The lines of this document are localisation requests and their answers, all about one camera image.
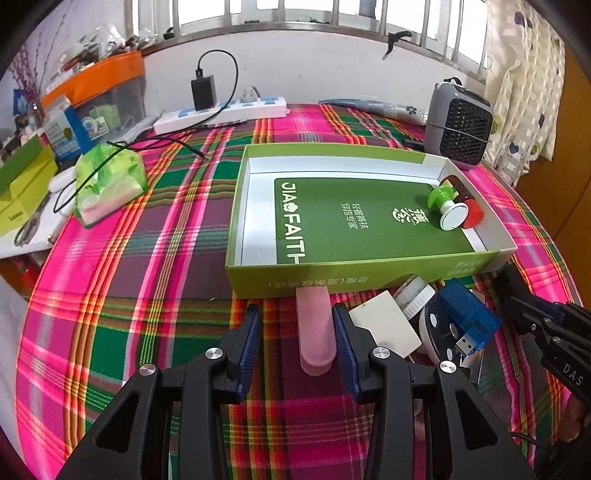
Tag green plastic bag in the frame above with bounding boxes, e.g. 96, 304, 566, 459
74, 142, 148, 228

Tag scissors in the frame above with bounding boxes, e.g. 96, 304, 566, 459
13, 203, 51, 247

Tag spotted curtain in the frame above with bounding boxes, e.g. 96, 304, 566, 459
480, 0, 571, 185

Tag white power strip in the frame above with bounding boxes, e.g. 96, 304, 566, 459
153, 96, 291, 136

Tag black strap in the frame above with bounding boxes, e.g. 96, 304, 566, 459
381, 31, 413, 60

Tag large yellow-green box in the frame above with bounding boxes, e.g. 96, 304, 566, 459
0, 148, 60, 238

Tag blue clear flash drive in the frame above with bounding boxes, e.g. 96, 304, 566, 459
436, 278, 503, 357

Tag black charger adapter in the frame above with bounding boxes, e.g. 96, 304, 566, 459
191, 75, 218, 112

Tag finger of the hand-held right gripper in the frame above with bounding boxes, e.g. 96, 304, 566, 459
495, 265, 568, 325
507, 304, 556, 357

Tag green white bottle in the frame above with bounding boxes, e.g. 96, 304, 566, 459
426, 181, 469, 232

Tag white card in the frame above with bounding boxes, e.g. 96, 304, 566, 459
348, 290, 423, 358

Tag wooden cabinet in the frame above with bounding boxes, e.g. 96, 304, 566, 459
515, 51, 591, 259

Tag grey key fob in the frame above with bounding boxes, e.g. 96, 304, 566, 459
418, 300, 478, 370

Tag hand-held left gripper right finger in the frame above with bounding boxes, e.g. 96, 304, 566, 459
331, 304, 539, 480

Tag metal window grille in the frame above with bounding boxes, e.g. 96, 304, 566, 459
124, 0, 490, 84

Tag green cardboard box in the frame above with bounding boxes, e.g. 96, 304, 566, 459
225, 143, 519, 300

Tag blue carton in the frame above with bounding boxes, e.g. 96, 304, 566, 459
42, 104, 95, 162

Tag grey fan heater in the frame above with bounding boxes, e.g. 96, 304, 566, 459
424, 78, 495, 169

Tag orange lid storage bin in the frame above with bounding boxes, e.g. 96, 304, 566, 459
41, 51, 146, 144

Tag pink plastic case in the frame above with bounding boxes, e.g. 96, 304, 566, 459
295, 286, 337, 376

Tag purple flower branches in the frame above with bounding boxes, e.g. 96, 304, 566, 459
11, 28, 51, 107

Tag plaid blanket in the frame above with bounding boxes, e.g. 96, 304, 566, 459
16, 104, 583, 480

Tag red cap brown bottle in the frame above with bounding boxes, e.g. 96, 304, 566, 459
438, 174, 485, 229

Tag small yellow-green box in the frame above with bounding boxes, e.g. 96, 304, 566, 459
0, 136, 56, 199

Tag grey floral umbrella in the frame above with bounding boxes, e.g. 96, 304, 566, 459
318, 97, 430, 125

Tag pile of small sundries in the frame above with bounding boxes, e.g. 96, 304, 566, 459
46, 25, 158, 84

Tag white ridged cap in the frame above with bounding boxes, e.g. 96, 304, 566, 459
392, 274, 437, 320

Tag black charger cable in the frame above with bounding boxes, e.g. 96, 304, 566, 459
108, 50, 250, 160

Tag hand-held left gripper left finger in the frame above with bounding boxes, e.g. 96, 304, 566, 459
55, 304, 262, 480

